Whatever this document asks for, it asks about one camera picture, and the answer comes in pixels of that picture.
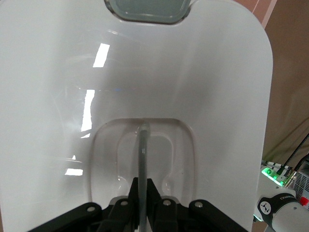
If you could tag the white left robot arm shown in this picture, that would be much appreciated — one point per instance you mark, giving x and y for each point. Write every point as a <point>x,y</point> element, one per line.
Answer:
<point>282,212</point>

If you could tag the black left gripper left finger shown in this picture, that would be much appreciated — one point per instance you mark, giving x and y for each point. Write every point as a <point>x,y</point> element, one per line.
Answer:
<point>120,215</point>

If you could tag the red plug cap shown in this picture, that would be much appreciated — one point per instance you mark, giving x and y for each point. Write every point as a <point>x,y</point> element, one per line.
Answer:
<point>304,201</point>

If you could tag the brown table cover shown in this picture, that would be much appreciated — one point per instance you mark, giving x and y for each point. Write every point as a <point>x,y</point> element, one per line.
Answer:
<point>289,72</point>

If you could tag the white box lid grey clips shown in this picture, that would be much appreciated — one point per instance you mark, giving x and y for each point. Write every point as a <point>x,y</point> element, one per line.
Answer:
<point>169,72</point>

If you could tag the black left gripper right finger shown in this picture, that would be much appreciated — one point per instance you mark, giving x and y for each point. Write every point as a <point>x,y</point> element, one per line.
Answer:
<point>161,215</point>

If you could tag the grey vented metal box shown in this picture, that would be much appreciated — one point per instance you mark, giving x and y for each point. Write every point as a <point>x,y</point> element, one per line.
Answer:
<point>301,181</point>

